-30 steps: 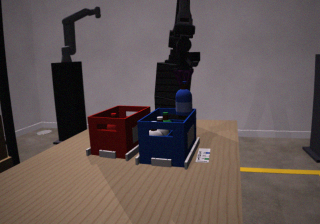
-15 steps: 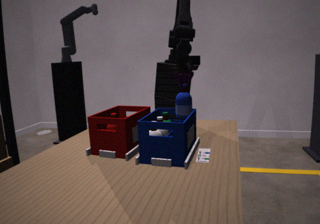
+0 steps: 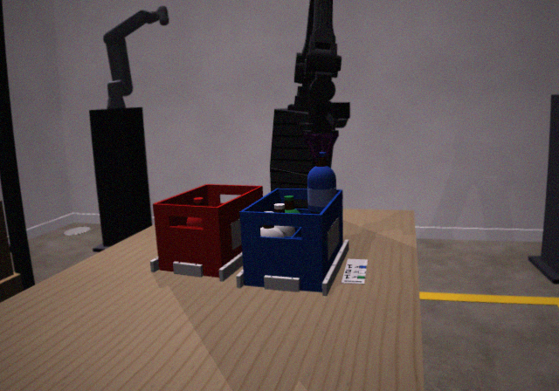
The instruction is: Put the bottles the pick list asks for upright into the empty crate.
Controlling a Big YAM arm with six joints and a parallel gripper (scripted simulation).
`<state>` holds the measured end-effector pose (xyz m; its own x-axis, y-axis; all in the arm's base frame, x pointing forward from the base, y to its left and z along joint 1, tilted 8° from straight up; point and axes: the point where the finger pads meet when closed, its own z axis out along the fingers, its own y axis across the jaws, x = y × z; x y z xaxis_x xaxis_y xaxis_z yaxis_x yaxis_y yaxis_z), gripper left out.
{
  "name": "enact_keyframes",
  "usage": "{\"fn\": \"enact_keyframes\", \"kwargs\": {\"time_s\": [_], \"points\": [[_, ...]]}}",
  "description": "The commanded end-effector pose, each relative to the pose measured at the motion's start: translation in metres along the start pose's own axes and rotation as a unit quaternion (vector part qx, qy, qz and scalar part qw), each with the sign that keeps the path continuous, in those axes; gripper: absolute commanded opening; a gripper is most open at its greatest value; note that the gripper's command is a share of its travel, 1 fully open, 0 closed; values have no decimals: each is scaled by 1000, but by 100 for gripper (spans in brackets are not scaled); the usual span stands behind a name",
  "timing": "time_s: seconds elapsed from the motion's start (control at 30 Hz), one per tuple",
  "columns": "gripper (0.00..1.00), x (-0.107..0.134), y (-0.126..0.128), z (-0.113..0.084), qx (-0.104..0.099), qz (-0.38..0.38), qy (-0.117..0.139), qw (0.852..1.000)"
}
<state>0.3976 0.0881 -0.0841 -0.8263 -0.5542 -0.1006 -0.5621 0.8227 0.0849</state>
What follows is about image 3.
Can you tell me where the white paper pick list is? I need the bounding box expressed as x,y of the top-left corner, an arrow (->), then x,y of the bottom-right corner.
342,259 -> 368,285

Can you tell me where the blue plastic crate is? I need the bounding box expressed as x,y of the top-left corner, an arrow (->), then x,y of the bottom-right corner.
239,189 -> 343,292

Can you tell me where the blue bottle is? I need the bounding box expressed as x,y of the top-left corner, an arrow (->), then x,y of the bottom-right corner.
307,152 -> 336,214

